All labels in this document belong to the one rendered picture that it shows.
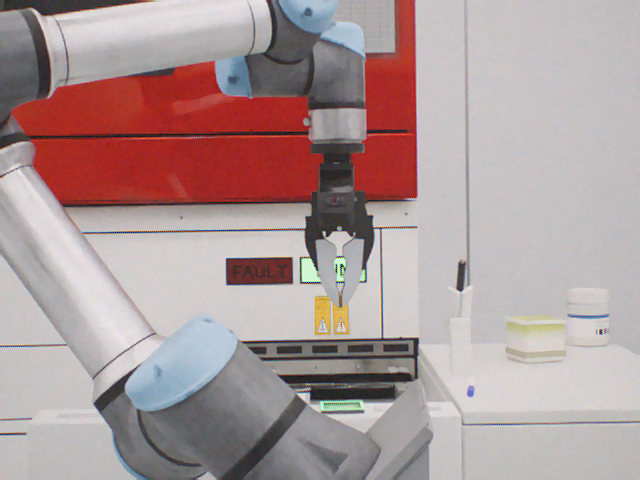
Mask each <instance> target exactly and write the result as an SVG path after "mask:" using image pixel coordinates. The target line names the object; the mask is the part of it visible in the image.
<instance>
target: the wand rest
mask: <svg viewBox="0 0 640 480"><path fill-rule="evenodd" d="M472 294H473V287H472V286H469V287H468V288H466V289H465V290H464V291H462V292H461V298H460V292H459V291H457V290H455V289H453V288H452V287H450V286H449V287H447V292H446V305H445V318H444V328H445V329H446V330H448V334H450V374H451V375H452V376H461V375H471V320H470V316H471V305H472ZM459 305H460V310H459ZM458 317H459V318H458Z"/></svg>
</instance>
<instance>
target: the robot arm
mask: <svg viewBox="0 0 640 480"><path fill-rule="evenodd" d="M338 5H339V0H162V1H155V2H148V3H141V4H134V5H126V6H119V7H112V8H105V9H98V10H91V11H83V12H76V13H73V12H69V13H62V14H55V15H48V16H43V15H41V14H40V13H38V12H37V11H36V10H34V9H33V8H25V9H17V10H11V11H4V12H0V253H1V255H2V256H3V257H4V259H5V260H6V261H7V263H8V264H9V266H10V267H11V268H12V270H13V271H14V272H15V274H16V275H17V277H18V278H19V279H20V281H21V282H22V283H23V285H24V286H25V287H26V289H27V290H28V292H29V293H30V294H31V296H32V297H33V298H34V300H35V301H36V303H37V304H38V305H39V307H40V308H41V309H42V311H43V312H44V314H45V315H46V316H47V318H48V319H49V320H50V322H51V323H52V324H53V326H54V327H55V329H56V330H57V331H58V333H59V334H60V335H61V337H62V338H63V340H64V341H65V342H66V344H67V345H68V346H69V348H70V351H71V352H72V353H73V354H74V355H75V356H76V358H77V359H78V360H79V362H80V363H81V365H82V366H83V367H84V369H85V370H86V371H87V373H88V374H89V376H90V377H91V378H92V380H93V384H94V387H93V394H92V400H91V402H92V404H93V405H94V407H95V408H96V410H97V411H98V412H99V414H100V415H101V416H102V418H103V419H104V421H105V422H106V423H107V425H108V426H109V427H110V429H111V430H112V443H113V447H114V451H115V454H116V456H117V458H118V460H119V462H120V463H121V465H122V466H123V467H124V468H125V470H126V471H127V472H128V473H130V474H131V475H132V476H133V477H135V478H136V479H138V480H197V479H199V478H201V477H202V476H204V475H205V474H207V473H208V472H209V473H210V474H211V475H212V476H213V477H214V478H216V479H217V480H365V479H366V477H367V476H368V475H369V473H370V472H371V470H372V469H373V467H374V465H375V464H376V462H377V460H378V458H379V456H380V454H381V448H380V447H379V446H378V445H377V444H376V443H375V442H374V441H373V440H372V439H371V438H370V437H369V436H368V435H366V434H365V433H363V432H361V431H359V430H356V429H354V428H352V427H350V426H348V425H346V424H344V423H342V422H340V421H337V420H335V419H333V418H331V417H329V416H327V415H325V414H323V413H320V412H318V411H316V410H315V409H313V408H312V407H311V406H310V405H309V404H307V403H306V402H305V401H304V400H303V399H302V398H301V397H300V396H299V395H298V394H297V393H296V392H295V391H293V390H292V389H291V388H290V387H289V386H288V385H287V384H286V383H285V382H284V381H283V380H282V379H281V378H280V377H278V376H277V375H276V374H275V373H274V372H273V371H272V370H271V369H270V368H269V367H268V366H267V365H266V364H265V363H263V362H262V361H261V360H260V359H259V358H258V357H257V356H256V355H255V354H254V353H253V352H252V351H251V350H250V349H249V348H248V347H247V346H246V345H245V344H244V343H243V342H242V341H241V340H240V339H239V338H238V337H237V334H236V333H235V332H234V331H232V330H231V329H229V328H226V327H224V326H223V325H222V324H221V323H220V322H218V321H217V320H216V319H215V318H213V317H212V316H209V315H199V316H196V317H194V318H193V319H191V320H190V321H188V322H187V323H186V324H184V325H183V326H182V327H181V328H179V329H178V330H177V331H176V332H175V333H174V334H173V335H172V336H170V337H161V336H159V335H158V334H156V333H155V331H154V330H153V328H152V327H151V326H150V324H149V323H148V322H147V320H146V319H145V318H144V316H143V315H142V314H141V312H140V311H139V310H138V308H137V307H136V305H135V304H134V303H133V301H132V300H131V299H130V297H129V296H128V295H127V293H126V292H125V291H124V289H123V288H122V287H121V285H120V284H119V282H118V281H117V280H116V278H115V277H114V276H113V274H112V273H111V272H110V270H109V269H108V268H107V266H106V265H105V264H104V262H103V261H102V259H101V258H100V257H99V255H98V254H97V253H96V251H95V250H94V249H93V247H92V246H91V245H90V243H89V242H88V241H87V238H86V236H85V235H84V234H83V232H82V231H81V230H80V228H79V227H78V226H77V224H76V223H75V222H74V220H73V219H72V217H71V216H70V215H69V213H68V212H67V211H66V209H65V208H64V207H63V205H62V204H61V203H60V201H59V200H58V199H57V197H55V195H54V194H53V193H52V191H51V190H50V189H49V187H48V186H47V185H46V183H45V182H44V181H43V179H42V178H41V176H40V175H39V174H38V172H37V171H36V170H35V168H34V159H35V154H36V147H35V145H34V144H33V142H32V141H31V140H30V138H29V137H28V136H27V134H26V133H25V132H24V130H23V129H22V128H21V126H20V125H19V124H18V122H17V121H16V120H15V118H14V117H13V115H12V110H14V109H15V108H17V107H18V106H20V105H22V104H25V103H27V102H31V101H35V100H41V99H47V98H50V97H51V96H52V94H53V91H54V90H55V88H56V87H58V86H64V85H70V84H76V83H82V82H88V81H94V80H100V79H106V78H112V77H118V76H123V75H129V74H135V73H141V72H147V71H153V70H159V69H165V68H171V67H177V66H183V65H189V64H195V63H200V62H206V61H212V60H216V75H217V81H218V84H219V86H220V88H221V90H222V91H223V92H224V93H225V94H227V95H232V96H247V97H249V98H252V97H307V104H308V105H307V106H308V115H309V116H310V117H311V118H304V119H303V124H304V125H311V127H310V128H309V140H310V141H313V142H314V144H310V154H323V163H321V164H320V165H319V173H318V191H316V192H311V201H310V202H309V204H310V205H311V216H305V221H306V226H305V232H304V240H305V246H306V249H307V252H308V254H309V256H310V258H311V261H312V263H313V265H314V268H315V270H316V272H317V274H318V276H319V279H320V281H321V283H322V285H323V288H324V290H325V292H326V294H327V295H328V297H329V298H330V300H331V301H332V302H333V303H334V305H335V306H336V307H337V308H341V307H342V308H344V307H345V306H346V305H347V304H348V302H349V301H350V300H351V299H352V297H353V295H354V294H355V292H356V289H357V287H358V285H359V282H360V280H361V278H362V275H363V273H364V270H365V268H366V265H367V263H368V260H369V258H370V255H371V253H372V250H373V247H374V243H375V229H374V225H373V219H374V215H373V214H368V212H367V208H366V206H365V205H366V204H368V203H369V200H367V199H366V191H355V172H354V164H353V163H351V154H352V153H365V143H362V140H365V139H366V138H367V120H366V104H365V103H366V94H365V62H366V56H365V42H364V36H363V30H362V29H361V27H360V26H358V25H357V24H354V23H348V22H331V21H332V19H333V17H334V15H335V14H336V11H337V9H338ZM323 231H325V232H326V233H325V236H324V234H323ZM339 231H347V233H348V234H349V235H350V236H351V237H353V239H351V240H350V241H348V242H347V243H345V244H344V245H343V257H344V259H345V261H346V268H345V270H344V273H343V279H344V285H343V289H342V291H341V303H340V291H339V289H338V286H337V278H338V275H337V272H336V270H335V268H334V262H335V260H336V258H337V247H336V245H335V244H333V243H332V242H330V241H328V240H327V239H326V237H330V235H331V234H332V232H339ZM354 232H356V233H355V235H354Z"/></svg>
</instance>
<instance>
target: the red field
mask: <svg viewBox="0 0 640 480"><path fill-rule="evenodd" d="M228 271H229V283H259V282H291V267H290V259H267V260H228Z"/></svg>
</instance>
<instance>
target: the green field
mask: <svg viewBox="0 0 640 480"><path fill-rule="evenodd" d="M334 268H335V270H336V272H337V275H338V278H337V281H344V279H343V273H344V270H345V268H346V261H345V259H344V258H336V260H335V262H334ZM314 281H320V279H319V276H318V274H317V272H316V270H315V268H314V265H313V263H312V261H311V259H302V282H314Z"/></svg>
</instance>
